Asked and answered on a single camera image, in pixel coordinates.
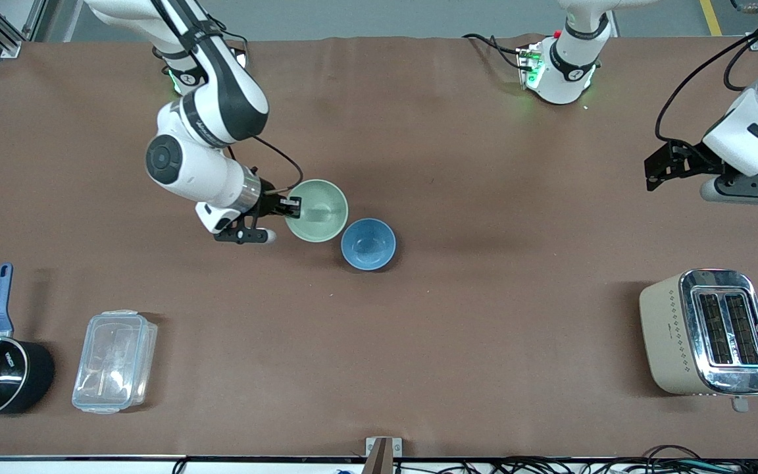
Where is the black saucepan blue handle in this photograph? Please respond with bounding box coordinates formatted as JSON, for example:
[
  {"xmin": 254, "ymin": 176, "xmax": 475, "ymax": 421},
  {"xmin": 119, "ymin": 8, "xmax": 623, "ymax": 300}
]
[{"xmin": 0, "ymin": 263, "xmax": 56, "ymax": 419}]

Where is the metal bracket with wooden post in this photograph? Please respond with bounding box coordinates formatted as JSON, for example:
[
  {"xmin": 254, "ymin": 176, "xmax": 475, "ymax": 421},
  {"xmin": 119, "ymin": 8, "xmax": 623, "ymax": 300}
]
[{"xmin": 365, "ymin": 436, "xmax": 403, "ymax": 474}]

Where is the blue bowl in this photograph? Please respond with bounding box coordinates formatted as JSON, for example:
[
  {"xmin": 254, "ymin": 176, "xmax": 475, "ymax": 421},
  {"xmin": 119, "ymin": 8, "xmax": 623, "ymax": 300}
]
[{"xmin": 341, "ymin": 218, "xmax": 397, "ymax": 271}]

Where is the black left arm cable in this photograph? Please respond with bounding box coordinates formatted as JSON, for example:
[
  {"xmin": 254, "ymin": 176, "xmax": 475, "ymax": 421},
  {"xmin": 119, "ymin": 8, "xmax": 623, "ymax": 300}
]
[{"xmin": 655, "ymin": 23, "xmax": 758, "ymax": 144}]

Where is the black base cable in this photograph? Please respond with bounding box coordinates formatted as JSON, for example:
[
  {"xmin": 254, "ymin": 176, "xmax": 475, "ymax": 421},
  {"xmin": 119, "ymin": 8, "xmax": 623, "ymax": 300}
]
[{"xmin": 463, "ymin": 33, "xmax": 526, "ymax": 70}]

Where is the black cable bundle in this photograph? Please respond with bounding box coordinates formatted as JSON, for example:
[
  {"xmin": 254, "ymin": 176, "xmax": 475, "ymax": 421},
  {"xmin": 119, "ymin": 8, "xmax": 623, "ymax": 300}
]
[{"xmin": 392, "ymin": 446, "xmax": 758, "ymax": 474}]

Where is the beige chrome toaster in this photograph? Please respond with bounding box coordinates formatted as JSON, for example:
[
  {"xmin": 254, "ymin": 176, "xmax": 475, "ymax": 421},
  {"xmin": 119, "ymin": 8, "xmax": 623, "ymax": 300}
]
[{"xmin": 639, "ymin": 269, "xmax": 758, "ymax": 413}]

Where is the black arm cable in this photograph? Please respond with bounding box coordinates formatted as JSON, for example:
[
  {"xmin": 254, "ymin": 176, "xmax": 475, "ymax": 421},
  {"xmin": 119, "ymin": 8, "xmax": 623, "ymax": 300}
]
[
  {"xmin": 251, "ymin": 135, "xmax": 305, "ymax": 195},
  {"xmin": 655, "ymin": 23, "xmax": 758, "ymax": 144}
]

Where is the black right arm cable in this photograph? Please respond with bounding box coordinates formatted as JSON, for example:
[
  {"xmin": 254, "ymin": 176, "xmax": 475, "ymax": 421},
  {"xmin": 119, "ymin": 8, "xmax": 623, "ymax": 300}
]
[{"xmin": 251, "ymin": 135, "xmax": 305, "ymax": 195}]

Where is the green bowl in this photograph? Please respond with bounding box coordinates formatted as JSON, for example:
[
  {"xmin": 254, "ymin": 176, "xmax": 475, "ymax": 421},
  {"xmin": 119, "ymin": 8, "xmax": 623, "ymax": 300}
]
[{"xmin": 285, "ymin": 179, "xmax": 349, "ymax": 243}]

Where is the green lit base connector box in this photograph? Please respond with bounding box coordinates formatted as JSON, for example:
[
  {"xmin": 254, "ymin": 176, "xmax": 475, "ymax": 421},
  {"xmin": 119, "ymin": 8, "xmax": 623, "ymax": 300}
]
[{"xmin": 517, "ymin": 43, "xmax": 545, "ymax": 90}]

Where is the clear plastic food container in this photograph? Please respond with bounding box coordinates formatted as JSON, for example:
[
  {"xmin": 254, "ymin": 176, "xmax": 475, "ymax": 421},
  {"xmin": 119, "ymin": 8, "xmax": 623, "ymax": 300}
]
[{"xmin": 72, "ymin": 310, "xmax": 158, "ymax": 415}]

